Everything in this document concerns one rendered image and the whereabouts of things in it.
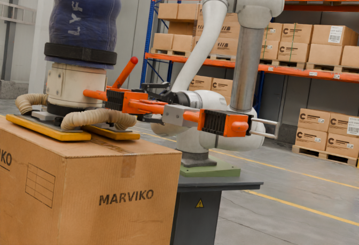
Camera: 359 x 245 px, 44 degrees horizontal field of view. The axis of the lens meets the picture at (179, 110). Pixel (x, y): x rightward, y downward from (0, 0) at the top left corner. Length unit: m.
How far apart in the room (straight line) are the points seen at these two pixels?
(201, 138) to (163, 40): 8.73
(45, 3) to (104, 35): 3.67
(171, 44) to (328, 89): 3.68
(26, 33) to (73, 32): 10.87
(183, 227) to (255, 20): 0.94
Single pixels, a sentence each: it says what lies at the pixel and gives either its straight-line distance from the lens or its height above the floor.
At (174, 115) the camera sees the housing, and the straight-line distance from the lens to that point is 1.07.
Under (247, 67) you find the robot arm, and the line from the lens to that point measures 1.88.
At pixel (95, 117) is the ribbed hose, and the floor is 1.02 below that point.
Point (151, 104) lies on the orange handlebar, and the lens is 1.14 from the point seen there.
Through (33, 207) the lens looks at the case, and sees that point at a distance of 1.26.
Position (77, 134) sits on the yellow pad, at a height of 0.97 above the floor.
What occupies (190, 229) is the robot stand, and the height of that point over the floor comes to 0.50.
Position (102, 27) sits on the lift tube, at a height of 1.29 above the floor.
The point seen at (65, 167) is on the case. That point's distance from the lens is 1.11.
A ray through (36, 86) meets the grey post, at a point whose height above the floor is 0.85.
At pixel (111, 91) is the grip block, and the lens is 1.23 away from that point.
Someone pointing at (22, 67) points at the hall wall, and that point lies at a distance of 12.20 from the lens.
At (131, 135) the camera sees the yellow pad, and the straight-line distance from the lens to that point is 1.39.
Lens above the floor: 1.17
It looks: 5 degrees down
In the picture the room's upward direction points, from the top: 8 degrees clockwise
